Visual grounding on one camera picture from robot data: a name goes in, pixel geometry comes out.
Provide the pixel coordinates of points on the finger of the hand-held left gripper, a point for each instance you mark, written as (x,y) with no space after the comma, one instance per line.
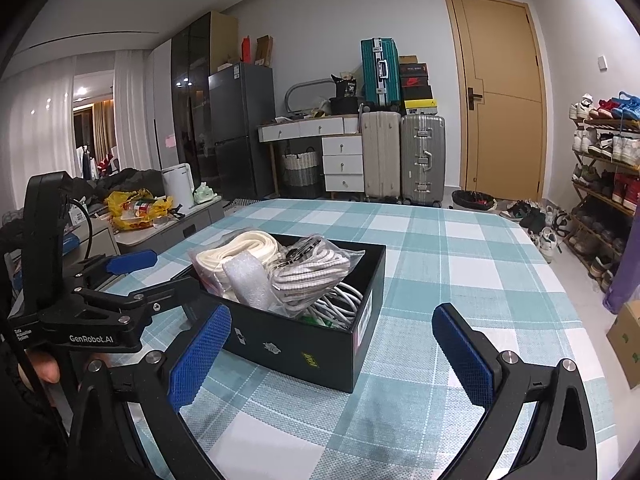
(165,292)
(132,261)

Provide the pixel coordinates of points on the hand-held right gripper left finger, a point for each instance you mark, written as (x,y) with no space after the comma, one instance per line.
(200,355)

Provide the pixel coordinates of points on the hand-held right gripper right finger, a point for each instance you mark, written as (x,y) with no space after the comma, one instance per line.
(462,355)

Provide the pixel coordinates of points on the white foam roll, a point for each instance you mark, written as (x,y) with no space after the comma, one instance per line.
(247,280)

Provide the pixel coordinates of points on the black cardboard box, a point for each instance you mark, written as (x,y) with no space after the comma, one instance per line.
(300,350)

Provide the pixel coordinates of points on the bagged white shoelaces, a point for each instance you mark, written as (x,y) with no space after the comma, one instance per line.
(310,272)

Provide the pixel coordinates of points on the person's left hand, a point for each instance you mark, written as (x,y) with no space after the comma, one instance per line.
(45,370)

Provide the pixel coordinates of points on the grey sideboard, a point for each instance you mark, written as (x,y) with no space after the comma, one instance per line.
(170,230)

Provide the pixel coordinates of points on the yellow plastic bag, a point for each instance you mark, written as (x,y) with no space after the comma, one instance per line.
(137,210)

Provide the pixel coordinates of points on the black clothing pile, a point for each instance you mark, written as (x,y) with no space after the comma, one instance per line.
(130,180)

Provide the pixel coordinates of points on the white appliance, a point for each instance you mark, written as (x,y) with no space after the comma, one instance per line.
(178,185)

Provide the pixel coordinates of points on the teal checked tablecloth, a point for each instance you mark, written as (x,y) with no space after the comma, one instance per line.
(450,260)

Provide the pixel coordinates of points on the pile of loose shoes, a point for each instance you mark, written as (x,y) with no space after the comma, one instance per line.
(537,220)

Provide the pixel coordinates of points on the black round basin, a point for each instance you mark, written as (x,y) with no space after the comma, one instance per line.
(472,200)

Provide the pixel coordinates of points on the white curtains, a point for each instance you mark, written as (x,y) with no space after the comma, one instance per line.
(40,125)

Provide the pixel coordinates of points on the brown cardboard box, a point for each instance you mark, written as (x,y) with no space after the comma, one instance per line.
(627,345)

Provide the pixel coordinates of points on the dark glossy cabinet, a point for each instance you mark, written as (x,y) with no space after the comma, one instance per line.
(192,100)

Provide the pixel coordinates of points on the purple fabric bag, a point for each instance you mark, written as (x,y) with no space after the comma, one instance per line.
(625,280)

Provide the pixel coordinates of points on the woven laundry basket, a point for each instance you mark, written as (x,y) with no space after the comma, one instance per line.
(300,172)

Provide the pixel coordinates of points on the grey refrigerator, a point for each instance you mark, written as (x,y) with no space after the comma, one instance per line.
(235,110)

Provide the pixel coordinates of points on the silver suitcase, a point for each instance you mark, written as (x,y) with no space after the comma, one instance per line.
(422,160)

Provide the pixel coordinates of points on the wooden shoe rack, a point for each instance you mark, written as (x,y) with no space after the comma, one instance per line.
(600,199)

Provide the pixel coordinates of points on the beige suitcase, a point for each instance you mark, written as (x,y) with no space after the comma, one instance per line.
(381,155)

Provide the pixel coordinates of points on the white desk with drawers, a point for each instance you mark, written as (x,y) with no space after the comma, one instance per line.
(310,127)

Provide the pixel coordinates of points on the tan wooden door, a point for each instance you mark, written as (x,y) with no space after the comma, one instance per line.
(500,135)

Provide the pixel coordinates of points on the tall cardboard box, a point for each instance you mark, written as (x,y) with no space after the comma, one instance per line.
(264,50)

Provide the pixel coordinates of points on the black fabric bag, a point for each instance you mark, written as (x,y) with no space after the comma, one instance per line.
(344,106)

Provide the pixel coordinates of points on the shoe rack with shoes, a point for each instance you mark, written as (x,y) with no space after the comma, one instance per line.
(625,152)

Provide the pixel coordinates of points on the plain black shoe box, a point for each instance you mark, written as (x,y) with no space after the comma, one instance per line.
(417,93)

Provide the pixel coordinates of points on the black printed paper bag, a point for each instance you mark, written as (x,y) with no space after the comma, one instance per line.
(346,87)

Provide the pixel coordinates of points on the black shoe box red logo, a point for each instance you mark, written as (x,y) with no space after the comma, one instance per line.
(415,82)

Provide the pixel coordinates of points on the black shoe box white label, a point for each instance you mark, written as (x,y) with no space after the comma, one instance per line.
(413,70)

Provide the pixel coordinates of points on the teal suitcase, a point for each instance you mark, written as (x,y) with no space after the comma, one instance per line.
(380,72)

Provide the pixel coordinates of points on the brown shoe box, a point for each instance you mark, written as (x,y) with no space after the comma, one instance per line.
(413,59)

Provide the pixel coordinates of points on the grey oval frame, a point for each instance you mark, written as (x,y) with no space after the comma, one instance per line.
(300,85)

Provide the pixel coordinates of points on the white wall switch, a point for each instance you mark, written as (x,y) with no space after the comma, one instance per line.
(601,62)

